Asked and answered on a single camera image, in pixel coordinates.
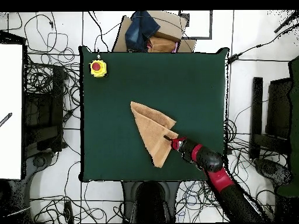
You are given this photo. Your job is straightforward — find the black striped rod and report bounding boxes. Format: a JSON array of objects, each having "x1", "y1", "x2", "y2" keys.
[{"x1": 0, "y1": 112, "x2": 13, "y2": 128}]

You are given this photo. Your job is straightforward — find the black power strip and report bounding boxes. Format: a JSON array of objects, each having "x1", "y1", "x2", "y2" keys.
[{"x1": 63, "y1": 201, "x2": 75, "y2": 224}]

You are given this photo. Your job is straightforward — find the blue jeans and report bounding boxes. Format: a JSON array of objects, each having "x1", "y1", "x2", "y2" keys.
[{"x1": 124, "y1": 10, "x2": 161, "y2": 53}]

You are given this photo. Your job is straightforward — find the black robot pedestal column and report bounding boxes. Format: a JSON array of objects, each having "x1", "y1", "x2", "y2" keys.
[{"x1": 121, "y1": 180, "x2": 181, "y2": 224}]

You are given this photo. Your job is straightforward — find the black power adapter cable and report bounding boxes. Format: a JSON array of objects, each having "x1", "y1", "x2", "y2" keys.
[{"x1": 227, "y1": 22, "x2": 299, "y2": 65}]

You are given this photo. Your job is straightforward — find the brown cardboard box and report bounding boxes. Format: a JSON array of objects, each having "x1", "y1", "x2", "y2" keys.
[{"x1": 112, "y1": 10, "x2": 197, "y2": 53}]

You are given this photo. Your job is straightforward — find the yellow emergency stop button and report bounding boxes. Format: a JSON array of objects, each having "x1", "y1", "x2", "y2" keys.
[{"x1": 89, "y1": 59, "x2": 108, "y2": 78}]

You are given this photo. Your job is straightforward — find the orange terry towel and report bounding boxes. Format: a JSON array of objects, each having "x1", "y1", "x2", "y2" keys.
[{"x1": 130, "y1": 100, "x2": 179, "y2": 168}]

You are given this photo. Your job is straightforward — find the dark green table cloth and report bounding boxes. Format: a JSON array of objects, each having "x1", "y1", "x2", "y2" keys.
[
  {"x1": 277, "y1": 55, "x2": 299, "y2": 197},
  {"x1": 78, "y1": 45, "x2": 231, "y2": 184}
]

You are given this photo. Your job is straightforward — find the folded orange towel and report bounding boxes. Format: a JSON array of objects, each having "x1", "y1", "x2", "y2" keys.
[{"x1": 147, "y1": 36, "x2": 178, "y2": 54}]

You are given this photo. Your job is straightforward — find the black tripod leg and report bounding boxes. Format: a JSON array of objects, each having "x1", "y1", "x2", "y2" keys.
[{"x1": 273, "y1": 9, "x2": 299, "y2": 34}]

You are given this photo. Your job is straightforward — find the black stand base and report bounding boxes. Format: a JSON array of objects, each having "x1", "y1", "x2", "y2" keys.
[
  {"x1": 248, "y1": 76, "x2": 293, "y2": 162},
  {"x1": 23, "y1": 65, "x2": 65, "y2": 159}
]

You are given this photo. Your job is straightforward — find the black pedestal foot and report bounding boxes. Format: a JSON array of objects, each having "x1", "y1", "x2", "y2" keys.
[
  {"x1": 253, "y1": 157, "x2": 293, "y2": 190},
  {"x1": 24, "y1": 151, "x2": 55, "y2": 185}
]

